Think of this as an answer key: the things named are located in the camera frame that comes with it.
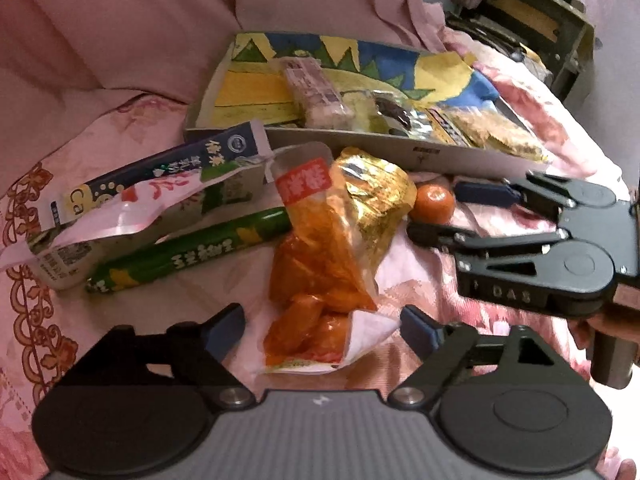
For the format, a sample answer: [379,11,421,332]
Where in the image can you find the pink floral bed sheet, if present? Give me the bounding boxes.
[0,25,640,480]

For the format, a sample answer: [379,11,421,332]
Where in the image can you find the dark wooden chair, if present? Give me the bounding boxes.
[445,0,593,101]

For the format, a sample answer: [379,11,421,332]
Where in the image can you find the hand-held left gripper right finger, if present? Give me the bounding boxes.
[389,305,563,407]

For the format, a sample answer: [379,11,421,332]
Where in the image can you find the person's right hand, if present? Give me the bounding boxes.
[567,282,640,356]

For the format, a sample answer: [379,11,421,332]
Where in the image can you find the dinosaur print cardboard box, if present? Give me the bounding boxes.
[184,32,551,177]

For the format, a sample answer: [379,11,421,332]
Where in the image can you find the blue green milk carton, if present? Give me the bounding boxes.
[27,120,275,292]

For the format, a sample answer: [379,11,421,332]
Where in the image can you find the mandarin orange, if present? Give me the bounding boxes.
[408,184,457,222]

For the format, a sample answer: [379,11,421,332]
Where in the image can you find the pink white plastic packet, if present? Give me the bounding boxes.
[0,157,280,275]

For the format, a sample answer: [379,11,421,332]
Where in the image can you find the gold foil packet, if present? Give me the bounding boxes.
[332,147,418,281]

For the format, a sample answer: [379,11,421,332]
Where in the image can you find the long white cracker packet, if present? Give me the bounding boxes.
[280,57,353,128]

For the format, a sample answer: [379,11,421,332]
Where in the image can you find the pink curtain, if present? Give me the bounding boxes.
[0,0,441,111]

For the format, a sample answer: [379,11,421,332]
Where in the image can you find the clear packet of dark snack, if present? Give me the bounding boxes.
[350,87,436,137]

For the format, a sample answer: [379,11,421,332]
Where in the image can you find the yellow noodle packet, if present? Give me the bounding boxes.
[425,105,548,162]

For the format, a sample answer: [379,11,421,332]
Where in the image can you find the green sausage stick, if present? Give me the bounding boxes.
[86,207,293,293]

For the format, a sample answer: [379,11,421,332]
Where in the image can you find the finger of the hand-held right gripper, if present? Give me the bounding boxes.
[454,170,618,211]
[406,221,572,273]

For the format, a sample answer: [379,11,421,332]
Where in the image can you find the orange snack packet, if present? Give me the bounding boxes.
[257,142,401,376]

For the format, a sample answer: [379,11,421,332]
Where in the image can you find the black striped bag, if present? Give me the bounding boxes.
[445,10,526,56]

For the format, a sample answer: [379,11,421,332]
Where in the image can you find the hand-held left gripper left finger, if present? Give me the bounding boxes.
[92,303,256,408]

